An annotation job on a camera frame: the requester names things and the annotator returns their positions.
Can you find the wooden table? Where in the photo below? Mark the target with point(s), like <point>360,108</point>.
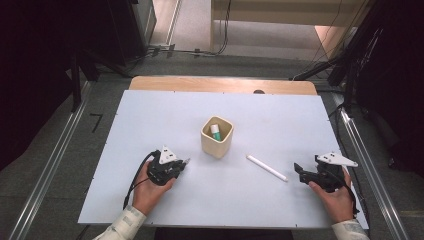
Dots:
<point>220,85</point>

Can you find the person's dark lap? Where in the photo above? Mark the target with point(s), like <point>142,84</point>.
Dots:
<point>223,234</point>

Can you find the green and white glue stick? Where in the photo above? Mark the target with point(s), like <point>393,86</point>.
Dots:
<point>216,132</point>

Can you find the person's left hand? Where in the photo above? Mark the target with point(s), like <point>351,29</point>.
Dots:
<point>150,195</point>

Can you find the black metal stand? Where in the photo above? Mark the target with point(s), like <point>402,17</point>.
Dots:
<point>76,83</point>

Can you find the beige square cup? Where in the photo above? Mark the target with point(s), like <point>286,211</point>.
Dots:
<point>216,146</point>

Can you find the white pen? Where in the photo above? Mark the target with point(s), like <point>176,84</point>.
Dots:
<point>266,168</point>

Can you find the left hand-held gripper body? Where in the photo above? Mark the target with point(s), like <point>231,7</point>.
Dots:
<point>161,170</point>

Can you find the black cabinet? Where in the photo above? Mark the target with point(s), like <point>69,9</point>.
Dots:
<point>133,26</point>

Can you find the person's right hand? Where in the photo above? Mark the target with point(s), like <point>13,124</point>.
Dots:
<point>335,205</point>

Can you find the aluminium rail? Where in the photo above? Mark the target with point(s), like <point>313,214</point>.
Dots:
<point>370,173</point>
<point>50,170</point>

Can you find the black tripod stand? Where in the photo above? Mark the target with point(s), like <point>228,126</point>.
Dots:
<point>350,70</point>

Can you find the white board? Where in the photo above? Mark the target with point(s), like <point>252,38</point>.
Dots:
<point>226,206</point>

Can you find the light wooden furniture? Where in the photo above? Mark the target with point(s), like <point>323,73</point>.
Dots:
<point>286,11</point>

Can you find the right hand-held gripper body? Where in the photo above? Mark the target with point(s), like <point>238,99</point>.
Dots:
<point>328,175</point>

